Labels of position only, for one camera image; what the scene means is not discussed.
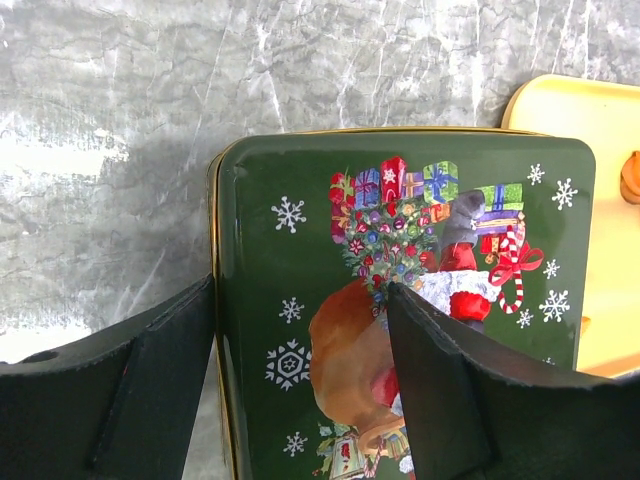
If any green round cookie left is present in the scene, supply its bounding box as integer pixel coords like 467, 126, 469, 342
620, 151, 640, 205

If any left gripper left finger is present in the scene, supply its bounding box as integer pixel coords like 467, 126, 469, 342
1, 277, 215, 479

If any yellow serving tray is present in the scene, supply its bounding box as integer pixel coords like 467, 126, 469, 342
502, 74, 639, 378

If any gold tin lid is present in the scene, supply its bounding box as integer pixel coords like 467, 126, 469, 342
211, 127, 595, 479

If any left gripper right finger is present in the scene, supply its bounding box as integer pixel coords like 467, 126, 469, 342
388, 284, 639, 479

